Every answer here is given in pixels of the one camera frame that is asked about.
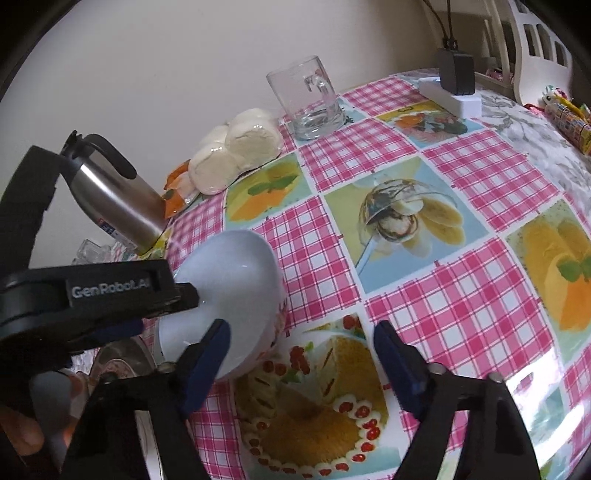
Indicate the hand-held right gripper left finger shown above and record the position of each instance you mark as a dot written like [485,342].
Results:
[205,364]

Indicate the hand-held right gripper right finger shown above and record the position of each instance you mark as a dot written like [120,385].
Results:
[397,369]

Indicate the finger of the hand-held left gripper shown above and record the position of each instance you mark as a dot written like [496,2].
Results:
[122,330]
[187,296]

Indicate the stainless steel pan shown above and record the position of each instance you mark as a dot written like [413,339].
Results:
[138,349]

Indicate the pale blue bowl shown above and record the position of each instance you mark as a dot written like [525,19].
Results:
[226,286]

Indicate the person's left hand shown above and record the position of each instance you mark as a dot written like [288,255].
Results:
[18,431]

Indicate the small clear glass cup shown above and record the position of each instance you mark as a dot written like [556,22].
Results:
[97,251]

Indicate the orange snack packet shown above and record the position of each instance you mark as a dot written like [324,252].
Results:
[178,189]

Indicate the stainless steel thermos jug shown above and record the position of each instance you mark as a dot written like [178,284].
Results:
[120,203]

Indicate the bag of white steamed buns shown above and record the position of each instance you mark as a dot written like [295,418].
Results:
[244,138]

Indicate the clear glass mug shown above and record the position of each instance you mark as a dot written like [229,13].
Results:
[304,120]

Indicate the white power strip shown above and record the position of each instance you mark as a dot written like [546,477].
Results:
[461,105]

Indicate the colourful candy roll pack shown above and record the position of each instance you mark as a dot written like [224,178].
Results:
[570,120]

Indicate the black power adapter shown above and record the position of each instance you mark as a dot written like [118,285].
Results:
[455,69]

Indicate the white cutout chair back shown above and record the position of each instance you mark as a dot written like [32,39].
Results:
[521,50]

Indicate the white wooden shelf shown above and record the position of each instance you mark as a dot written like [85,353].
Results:
[480,32]

